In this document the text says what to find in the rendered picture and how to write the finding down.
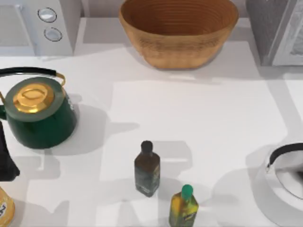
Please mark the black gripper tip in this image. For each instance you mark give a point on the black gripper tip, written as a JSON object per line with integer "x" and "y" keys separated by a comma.
{"x": 6, "y": 160}

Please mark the dark green bottle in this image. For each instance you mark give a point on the dark green bottle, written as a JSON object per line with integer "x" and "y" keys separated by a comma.
{"x": 146, "y": 172}

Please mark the pale microwave oven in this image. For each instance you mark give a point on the pale microwave oven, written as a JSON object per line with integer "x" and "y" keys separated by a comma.
{"x": 64, "y": 23}

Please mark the brown woven basket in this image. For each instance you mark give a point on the brown woven basket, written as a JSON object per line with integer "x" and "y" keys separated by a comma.
{"x": 178, "y": 45}

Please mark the round microwave knob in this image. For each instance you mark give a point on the round microwave knob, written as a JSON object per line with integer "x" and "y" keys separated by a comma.
{"x": 47, "y": 14}
{"x": 53, "y": 34}

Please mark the yellow bottle with green cap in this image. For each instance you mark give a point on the yellow bottle with green cap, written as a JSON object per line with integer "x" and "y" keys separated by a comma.
{"x": 183, "y": 208}

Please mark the green kettle with gold lid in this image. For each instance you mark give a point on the green kettle with gold lid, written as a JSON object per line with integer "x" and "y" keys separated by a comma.
{"x": 45, "y": 120}

